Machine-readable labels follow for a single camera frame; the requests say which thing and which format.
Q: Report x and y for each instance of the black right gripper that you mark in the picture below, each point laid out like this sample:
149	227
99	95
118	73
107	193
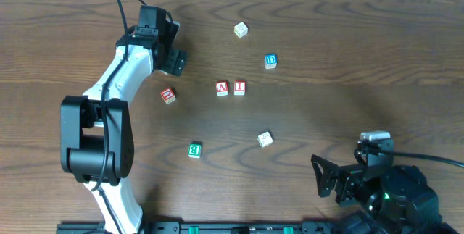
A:
341	182

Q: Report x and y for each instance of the green letter B block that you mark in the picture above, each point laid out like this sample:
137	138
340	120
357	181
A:
194	150

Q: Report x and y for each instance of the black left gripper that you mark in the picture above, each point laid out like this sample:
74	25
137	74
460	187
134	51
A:
175	61

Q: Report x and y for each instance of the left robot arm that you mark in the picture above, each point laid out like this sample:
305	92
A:
96	139

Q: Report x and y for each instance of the red letter A block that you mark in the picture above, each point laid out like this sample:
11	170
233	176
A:
222	88

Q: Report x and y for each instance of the red letter U block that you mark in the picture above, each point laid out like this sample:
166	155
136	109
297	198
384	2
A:
168	95

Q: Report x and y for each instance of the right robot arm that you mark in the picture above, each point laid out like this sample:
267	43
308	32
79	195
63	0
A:
394	198

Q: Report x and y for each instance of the cream block with line drawing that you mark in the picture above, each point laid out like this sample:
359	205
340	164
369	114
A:
265	139

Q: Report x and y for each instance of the cream block with engraved picture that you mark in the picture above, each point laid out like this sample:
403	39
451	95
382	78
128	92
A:
240	29

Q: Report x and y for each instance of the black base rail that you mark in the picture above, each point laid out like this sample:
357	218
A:
173	227

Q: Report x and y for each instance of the blue letter D block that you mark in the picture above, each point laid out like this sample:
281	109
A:
270	61

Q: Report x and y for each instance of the red letter I block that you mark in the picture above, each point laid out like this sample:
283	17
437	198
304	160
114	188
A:
239	88

